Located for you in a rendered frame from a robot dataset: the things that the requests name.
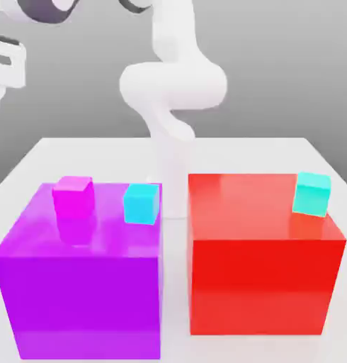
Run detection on small turquoise cube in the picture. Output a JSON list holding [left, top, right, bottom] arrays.
[[291, 171, 332, 218]]

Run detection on large purple box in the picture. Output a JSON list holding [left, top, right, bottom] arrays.
[[0, 181, 164, 360]]

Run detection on large red box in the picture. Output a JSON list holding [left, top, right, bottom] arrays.
[[187, 172, 347, 337]]

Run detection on small cyan cube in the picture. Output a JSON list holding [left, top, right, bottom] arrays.
[[123, 183, 161, 226]]

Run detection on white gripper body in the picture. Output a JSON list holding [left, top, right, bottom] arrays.
[[0, 39, 28, 89]]

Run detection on small magenta cube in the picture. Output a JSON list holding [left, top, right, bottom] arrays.
[[51, 175, 95, 221]]

